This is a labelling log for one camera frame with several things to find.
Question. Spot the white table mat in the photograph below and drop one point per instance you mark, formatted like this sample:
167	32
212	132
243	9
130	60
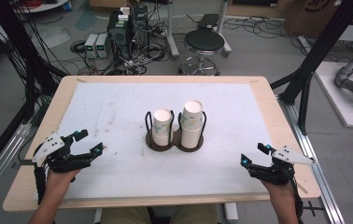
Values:
128	109

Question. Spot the cardboard box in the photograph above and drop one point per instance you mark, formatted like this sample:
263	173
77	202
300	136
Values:
308	15

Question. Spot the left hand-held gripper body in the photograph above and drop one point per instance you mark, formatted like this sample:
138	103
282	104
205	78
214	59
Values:
60	161

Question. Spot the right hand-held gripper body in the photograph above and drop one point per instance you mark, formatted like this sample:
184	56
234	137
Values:
279	169

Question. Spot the dark double cup holder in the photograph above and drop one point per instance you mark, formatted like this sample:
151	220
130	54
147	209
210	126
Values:
174	143

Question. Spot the plain white paper cup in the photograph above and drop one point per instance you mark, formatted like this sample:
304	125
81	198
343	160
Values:
191	137

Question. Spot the person's right hand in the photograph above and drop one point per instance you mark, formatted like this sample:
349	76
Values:
278	190

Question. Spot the person's legs in khaki trousers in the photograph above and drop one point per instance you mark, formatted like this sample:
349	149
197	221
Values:
159	215

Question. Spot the white platform board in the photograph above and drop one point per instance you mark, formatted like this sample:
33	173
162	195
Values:
341	102

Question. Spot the black round stool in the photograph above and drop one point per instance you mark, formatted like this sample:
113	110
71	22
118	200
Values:
204	42

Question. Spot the light wooden table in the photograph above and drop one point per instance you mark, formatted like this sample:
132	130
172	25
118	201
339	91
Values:
271	93

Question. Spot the white stand leg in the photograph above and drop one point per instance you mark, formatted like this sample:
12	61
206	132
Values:
172	34
224	31

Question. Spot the tall printed paper cup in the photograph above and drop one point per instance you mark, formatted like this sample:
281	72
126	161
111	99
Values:
192	115

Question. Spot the short printed paper cup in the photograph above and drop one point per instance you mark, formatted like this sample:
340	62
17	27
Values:
161	127

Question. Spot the black computer tower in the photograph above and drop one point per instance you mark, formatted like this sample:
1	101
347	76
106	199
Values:
118	34

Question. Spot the person's left hand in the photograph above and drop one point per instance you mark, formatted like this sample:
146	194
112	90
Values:
60	179

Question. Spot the black metal frame strut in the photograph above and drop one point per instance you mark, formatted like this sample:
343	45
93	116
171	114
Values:
19	46
314	59

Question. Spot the grey bench power supply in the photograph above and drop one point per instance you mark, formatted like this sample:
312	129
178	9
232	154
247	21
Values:
90	46
101	46

